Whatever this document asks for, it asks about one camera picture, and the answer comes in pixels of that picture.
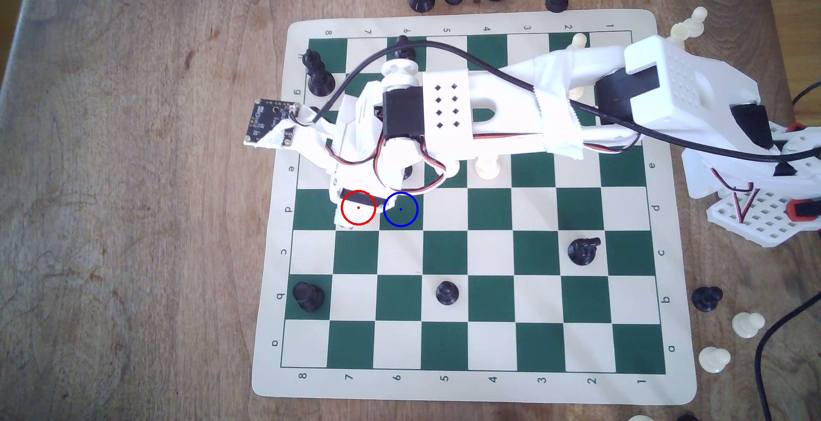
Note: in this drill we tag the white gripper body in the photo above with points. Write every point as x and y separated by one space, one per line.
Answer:
351 195

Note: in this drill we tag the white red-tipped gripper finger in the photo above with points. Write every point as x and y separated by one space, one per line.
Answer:
359 197
343 206

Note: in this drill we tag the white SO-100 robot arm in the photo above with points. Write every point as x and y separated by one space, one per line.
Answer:
507 113

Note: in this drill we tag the tall black chess piece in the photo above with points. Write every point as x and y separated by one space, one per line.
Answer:
319 77

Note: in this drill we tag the black rook piece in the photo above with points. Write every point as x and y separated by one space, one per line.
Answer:
308 297

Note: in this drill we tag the green and cream chess mat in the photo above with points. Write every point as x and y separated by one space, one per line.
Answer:
487 344

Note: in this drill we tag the white bishop piece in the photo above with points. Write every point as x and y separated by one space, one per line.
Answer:
696 22

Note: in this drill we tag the white pawn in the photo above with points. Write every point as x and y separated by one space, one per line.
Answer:
713 359
747 325
677 34
579 40
487 167

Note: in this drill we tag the white tape wrap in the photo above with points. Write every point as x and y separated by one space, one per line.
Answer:
561 126

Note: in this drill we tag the red and black clamp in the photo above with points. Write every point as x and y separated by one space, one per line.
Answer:
805 210

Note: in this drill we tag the black camera circuit board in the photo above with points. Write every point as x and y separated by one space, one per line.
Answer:
266 120

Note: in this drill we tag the white perforated base plate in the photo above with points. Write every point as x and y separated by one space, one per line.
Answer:
763 219

